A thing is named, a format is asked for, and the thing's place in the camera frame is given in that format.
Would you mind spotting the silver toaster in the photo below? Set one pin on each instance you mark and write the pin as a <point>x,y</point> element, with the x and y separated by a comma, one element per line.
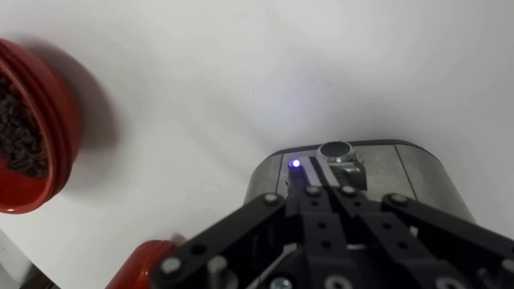
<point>378,166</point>

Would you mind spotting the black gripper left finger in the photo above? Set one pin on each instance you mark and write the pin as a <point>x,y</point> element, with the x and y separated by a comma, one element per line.
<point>322,255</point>

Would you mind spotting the red bowl with dark contents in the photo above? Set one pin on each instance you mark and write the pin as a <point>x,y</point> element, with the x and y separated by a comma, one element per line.
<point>57,121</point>

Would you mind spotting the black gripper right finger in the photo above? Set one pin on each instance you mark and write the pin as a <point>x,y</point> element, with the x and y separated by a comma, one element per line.
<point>388,242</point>

